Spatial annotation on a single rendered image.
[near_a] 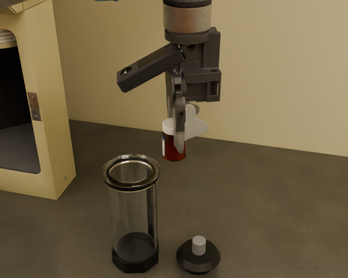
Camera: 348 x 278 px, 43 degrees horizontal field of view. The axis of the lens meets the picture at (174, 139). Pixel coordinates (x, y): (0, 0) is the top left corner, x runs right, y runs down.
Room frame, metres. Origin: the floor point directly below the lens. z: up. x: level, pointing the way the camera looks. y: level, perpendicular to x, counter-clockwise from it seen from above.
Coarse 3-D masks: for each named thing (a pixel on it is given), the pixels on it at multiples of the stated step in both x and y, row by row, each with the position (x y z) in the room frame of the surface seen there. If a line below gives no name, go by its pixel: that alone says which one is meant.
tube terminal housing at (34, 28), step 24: (48, 0) 0.96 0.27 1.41; (0, 24) 0.88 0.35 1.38; (24, 24) 0.87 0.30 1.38; (48, 24) 0.95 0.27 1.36; (24, 48) 0.87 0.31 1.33; (48, 48) 0.93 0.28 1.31; (24, 72) 0.88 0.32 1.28; (48, 72) 0.92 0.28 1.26; (48, 96) 0.90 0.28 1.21; (48, 120) 0.89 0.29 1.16; (48, 144) 0.87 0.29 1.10; (0, 168) 0.91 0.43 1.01; (48, 168) 0.87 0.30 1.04; (72, 168) 0.96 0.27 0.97; (24, 192) 0.89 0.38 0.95; (48, 192) 0.87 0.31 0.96
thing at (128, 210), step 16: (112, 160) 0.71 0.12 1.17; (128, 160) 0.72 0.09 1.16; (144, 160) 0.71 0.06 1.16; (112, 176) 0.69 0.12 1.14; (128, 176) 0.72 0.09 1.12; (144, 176) 0.71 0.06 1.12; (112, 192) 0.65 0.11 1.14; (128, 192) 0.63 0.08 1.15; (144, 192) 0.64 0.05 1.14; (112, 208) 0.65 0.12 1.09; (128, 208) 0.63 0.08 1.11; (144, 208) 0.64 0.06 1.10; (112, 224) 0.66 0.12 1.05; (128, 224) 0.63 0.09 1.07; (144, 224) 0.64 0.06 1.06; (128, 240) 0.64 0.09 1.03; (144, 240) 0.64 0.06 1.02; (128, 256) 0.64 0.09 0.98; (144, 256) 0.64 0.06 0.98
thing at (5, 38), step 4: (0, 32) 0.93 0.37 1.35; (4, 32) 0.94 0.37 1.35; (8, 32) 0.94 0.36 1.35; (0, 36) 0.93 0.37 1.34; (4, 36) 0.93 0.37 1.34; (8, 36) 0.93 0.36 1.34; (12, 36) 0.94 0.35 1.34; (0, 40) 0.92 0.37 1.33; (4, 40) 0.93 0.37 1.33; (8, 40) 0.93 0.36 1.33; (12, 40) 0.93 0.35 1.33; (16, 40) 0.94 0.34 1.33; (0, 44) 0.92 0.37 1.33; (4, 44) 0.92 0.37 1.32; (8, 44) 0.93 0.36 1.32; (12, 44) 0.93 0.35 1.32; (16, 44) 0.94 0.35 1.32; (0, 48) 0.92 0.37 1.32; (4, 48) 0.92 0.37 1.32
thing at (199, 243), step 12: (192, 240) 0.66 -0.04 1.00; (204, 240) 0.66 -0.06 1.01; (180, 252) 0.66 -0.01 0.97; (192, 252) 0.66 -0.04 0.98; (204, 252) 0.65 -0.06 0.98; (216, 252) 0.66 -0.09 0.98; (180, 264) 0.63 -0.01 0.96; (192, 264) 0.63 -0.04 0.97; (204, 264) 0.62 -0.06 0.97; (216, 264) 0.63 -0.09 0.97
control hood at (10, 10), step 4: (16, 4) 0.85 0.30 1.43; (20, 4) 0.86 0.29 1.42; (4, 8) 0.83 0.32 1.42; (8, 8) 0.83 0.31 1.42; (12, 8) 0.84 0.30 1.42; (16, 8) 0.85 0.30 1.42; (20, 8) 0.86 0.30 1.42; (0, 12) 0.85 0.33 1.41; (4, 12) 0.85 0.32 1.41; (8, 12) 0.84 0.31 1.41; (12, 12) 0.84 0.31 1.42; (16, 12) 0.84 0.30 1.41
